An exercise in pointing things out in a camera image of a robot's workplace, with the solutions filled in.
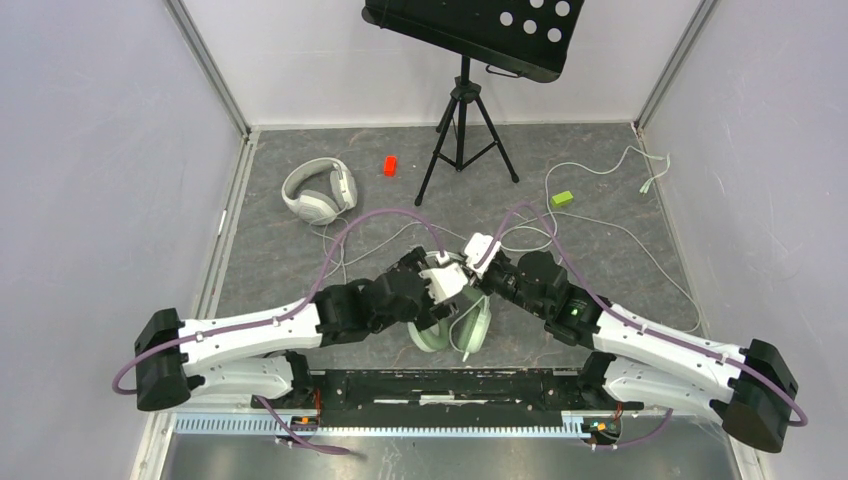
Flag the green headphones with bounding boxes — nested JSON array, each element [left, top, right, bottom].
[[407, 287, 492, 363]]

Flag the black music stand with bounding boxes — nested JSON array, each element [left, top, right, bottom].
[[361, 0, 585, 205]]

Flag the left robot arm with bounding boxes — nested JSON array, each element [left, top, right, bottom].
[[132, 248, 468, 412]]

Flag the red small block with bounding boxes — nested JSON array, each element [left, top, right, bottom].
[[383, 155, 398, 177]]

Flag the green small block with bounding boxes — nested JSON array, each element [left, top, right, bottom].
[[550, 191, 574, 208]]

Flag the white grey headphones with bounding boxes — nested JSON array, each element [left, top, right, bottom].
[[281, 157, 359, 226]]

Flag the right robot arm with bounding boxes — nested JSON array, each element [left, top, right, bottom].
[[467, 251, 799, 453]]

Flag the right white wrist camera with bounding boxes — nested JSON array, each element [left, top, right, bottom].
[[462, 232, 501, 278]]

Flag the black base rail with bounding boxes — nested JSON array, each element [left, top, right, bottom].
[[270, 368, 644, 428]]

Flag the white headphone cable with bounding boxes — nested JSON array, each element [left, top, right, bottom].
[[320, 210, 472, 286]]

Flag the green headphone cable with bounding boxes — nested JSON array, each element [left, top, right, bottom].
[[490, 145, 702, 335]]

